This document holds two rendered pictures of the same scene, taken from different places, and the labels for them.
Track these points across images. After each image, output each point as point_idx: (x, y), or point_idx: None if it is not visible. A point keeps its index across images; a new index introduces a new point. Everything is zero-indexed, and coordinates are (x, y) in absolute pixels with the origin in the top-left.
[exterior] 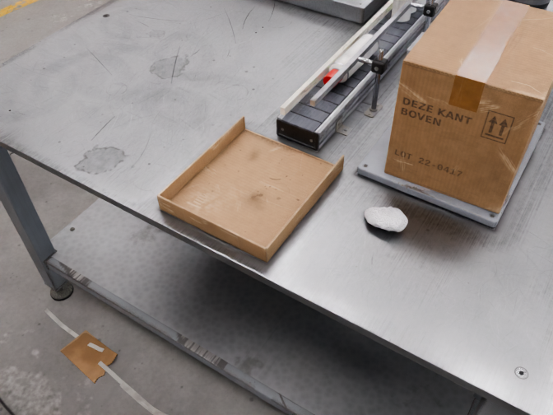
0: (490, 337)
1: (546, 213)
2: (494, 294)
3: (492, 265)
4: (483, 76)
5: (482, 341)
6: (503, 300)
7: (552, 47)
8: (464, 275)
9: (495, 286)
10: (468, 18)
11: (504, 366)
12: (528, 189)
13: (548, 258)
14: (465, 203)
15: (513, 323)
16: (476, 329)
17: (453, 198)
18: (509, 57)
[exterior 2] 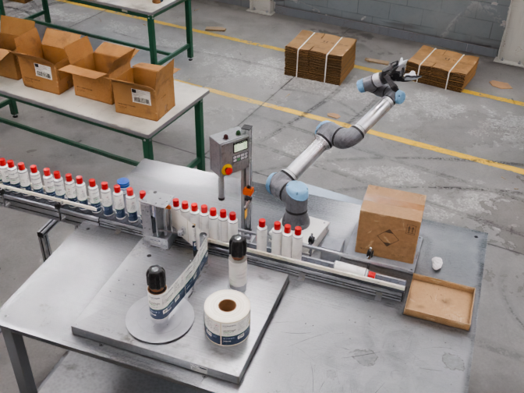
0: (468, 242)
1: None
2: (451, 240)
3: (439, 240)
4: (420, 205)
5: (470, 243)
6: (451, 238)
7: (393, 191)
8: (447, 246)
9: (447, 240)
10: (383, 207)
11: (476, 239)
12: None
13: (428, 228)
14: (417, 243)
15: (459, 237)
16: (467, 244)
17: (416, 246)
18: (405, 200)
